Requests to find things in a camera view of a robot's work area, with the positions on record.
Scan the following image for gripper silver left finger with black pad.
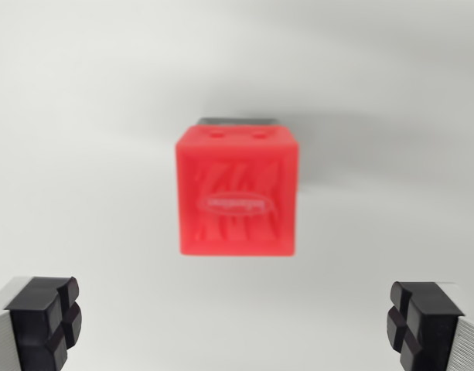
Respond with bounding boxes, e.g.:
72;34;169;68
0;275;84;371

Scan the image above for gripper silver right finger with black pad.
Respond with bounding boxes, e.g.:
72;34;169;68
386;281;474;371

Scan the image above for red embossed cube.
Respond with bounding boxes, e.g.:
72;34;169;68
174;124;300;257

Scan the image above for grey embossed cube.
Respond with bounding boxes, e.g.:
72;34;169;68
197;116;281;127

